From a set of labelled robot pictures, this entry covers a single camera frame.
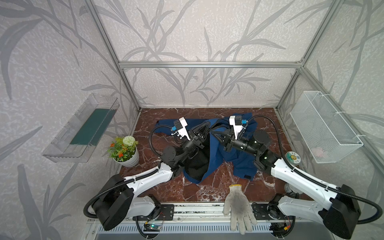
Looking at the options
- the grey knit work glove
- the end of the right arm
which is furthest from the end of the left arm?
the grey knit work glove

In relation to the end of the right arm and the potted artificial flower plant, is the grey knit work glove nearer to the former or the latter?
the end of the right arm

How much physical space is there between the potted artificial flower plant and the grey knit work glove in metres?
0.57

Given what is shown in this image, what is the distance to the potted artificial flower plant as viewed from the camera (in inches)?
31.1

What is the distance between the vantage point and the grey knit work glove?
2.35ft

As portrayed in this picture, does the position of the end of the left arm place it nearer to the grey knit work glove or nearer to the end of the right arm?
the end of the right arm
